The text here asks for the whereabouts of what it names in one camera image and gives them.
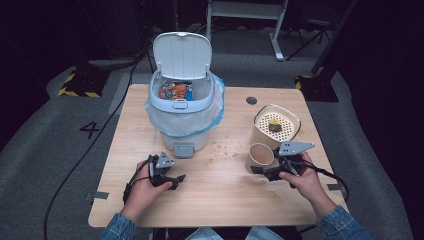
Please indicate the black slanted stand pole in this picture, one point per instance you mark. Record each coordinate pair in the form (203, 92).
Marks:
(335, 36)

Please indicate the beige cup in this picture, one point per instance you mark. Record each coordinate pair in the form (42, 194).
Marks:
(260, 155)

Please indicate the person's left hand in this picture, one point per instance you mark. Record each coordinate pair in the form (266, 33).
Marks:
(143, 196)

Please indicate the person's legs in jeans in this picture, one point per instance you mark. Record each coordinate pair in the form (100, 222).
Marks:
(233, 234)

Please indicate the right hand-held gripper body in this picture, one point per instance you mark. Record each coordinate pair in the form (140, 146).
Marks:
(293, 148)

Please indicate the black tripod stand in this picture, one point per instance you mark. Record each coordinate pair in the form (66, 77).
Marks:
(313, 30)

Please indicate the orange snack packet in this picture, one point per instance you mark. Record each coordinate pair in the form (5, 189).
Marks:
(173, 91)

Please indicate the yellow black striped base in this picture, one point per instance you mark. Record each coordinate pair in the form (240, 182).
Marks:
(316, 88)
(83, 85)

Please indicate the person's right hand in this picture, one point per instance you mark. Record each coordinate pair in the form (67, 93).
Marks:
(311, 186)

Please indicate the beige container with strainer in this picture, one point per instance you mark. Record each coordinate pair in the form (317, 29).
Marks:
(261, 136)

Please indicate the scattered crumbs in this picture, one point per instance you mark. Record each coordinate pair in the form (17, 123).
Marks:
(225, 151)

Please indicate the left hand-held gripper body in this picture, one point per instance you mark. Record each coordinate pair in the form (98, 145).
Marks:
(160, 166)

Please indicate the white pedal trash bin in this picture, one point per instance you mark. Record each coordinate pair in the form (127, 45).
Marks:
(181, 53)

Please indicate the dark food scrap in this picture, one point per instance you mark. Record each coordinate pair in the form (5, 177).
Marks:
(275, 126)

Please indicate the grey tape piece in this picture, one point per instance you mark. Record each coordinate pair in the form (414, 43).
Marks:
(334, 187)
(98, 195)

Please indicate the white desk frame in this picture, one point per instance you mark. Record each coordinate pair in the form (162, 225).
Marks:
(246, 10)

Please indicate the white plastic bin liner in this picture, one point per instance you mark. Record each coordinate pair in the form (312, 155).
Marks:
(186, 121)

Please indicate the dark round table grommet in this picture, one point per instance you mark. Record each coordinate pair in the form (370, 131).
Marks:
(251, 100)

